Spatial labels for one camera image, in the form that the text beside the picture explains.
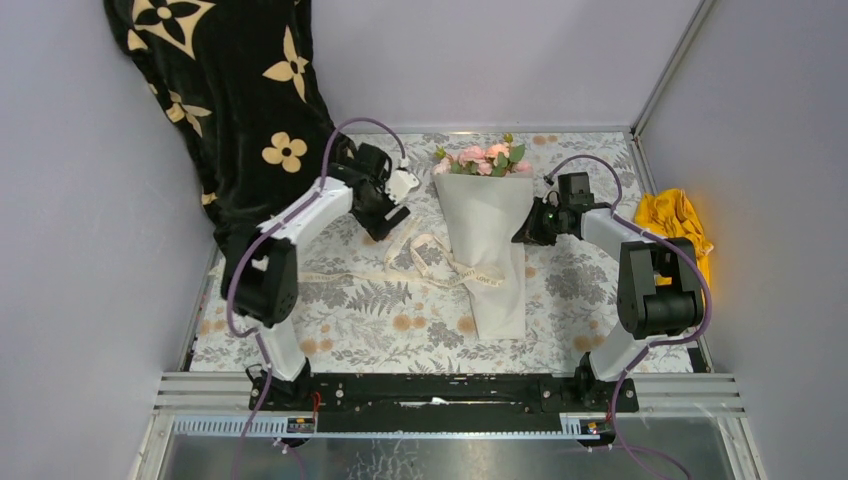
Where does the white translucent wrapping paper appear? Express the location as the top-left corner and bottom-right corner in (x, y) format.
(433, 173), (534, 341)

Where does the pink fake flower bouquet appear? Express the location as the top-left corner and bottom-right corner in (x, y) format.
(431, 133), (533, 178)

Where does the cream printed ribbon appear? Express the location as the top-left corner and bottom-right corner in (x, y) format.
(298, 218), (505, 289)

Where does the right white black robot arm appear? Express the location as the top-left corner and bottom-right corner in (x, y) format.
(513, 173), (710, 412)

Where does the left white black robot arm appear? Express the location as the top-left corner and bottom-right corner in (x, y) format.
(220, 144), (418, 411)

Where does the black blanket with cream flowers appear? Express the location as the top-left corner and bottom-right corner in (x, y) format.
(103, 0), (356, 247)

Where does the yellow cloth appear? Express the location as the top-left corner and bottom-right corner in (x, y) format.
(633, 188), (714, 284)

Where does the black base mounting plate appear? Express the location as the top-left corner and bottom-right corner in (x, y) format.
(248, 370), (640, 434)

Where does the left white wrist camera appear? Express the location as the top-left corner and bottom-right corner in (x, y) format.
(385, 157), (421, 204)

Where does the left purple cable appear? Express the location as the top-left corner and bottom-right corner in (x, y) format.
(225, 117), (409, 480)

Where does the purple cable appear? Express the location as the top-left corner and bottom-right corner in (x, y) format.
(543, 154), (715, 480)
(225, 117), (409, 480)

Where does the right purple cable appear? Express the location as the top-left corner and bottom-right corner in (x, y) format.
(543, 154), (715, 480)

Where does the aluminium frame rail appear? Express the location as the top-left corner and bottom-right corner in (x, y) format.
(129, 372), (766, 479)

